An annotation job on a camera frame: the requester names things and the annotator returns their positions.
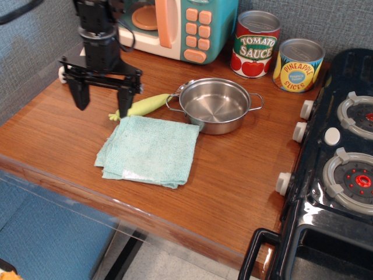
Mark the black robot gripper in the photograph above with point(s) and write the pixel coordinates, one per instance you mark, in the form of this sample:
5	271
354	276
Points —
102	66

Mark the spoon with yellow-green handle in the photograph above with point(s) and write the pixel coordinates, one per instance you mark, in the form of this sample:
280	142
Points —
148	105

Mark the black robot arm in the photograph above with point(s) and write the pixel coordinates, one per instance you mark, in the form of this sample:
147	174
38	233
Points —
99	16

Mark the light blue folded cloth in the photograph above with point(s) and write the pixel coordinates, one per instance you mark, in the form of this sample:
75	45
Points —
149	150

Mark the plush mushroom toy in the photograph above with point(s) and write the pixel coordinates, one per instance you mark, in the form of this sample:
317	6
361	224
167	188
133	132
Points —
61	70

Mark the toy microwave teal and cream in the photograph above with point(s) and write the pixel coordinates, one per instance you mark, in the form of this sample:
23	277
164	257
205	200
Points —
190	31

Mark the small stainless steel pot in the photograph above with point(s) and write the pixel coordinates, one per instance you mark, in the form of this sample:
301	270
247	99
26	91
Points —
216	105

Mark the tomato sauce can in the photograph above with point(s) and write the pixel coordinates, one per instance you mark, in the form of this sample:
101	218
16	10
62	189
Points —
255	40

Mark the pineapple slices can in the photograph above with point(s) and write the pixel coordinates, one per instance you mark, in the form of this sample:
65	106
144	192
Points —
298	64

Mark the orange plush object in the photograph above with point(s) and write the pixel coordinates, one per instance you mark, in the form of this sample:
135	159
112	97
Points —
10	275

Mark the black toy stove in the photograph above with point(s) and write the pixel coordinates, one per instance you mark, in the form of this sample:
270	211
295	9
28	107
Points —
326	220

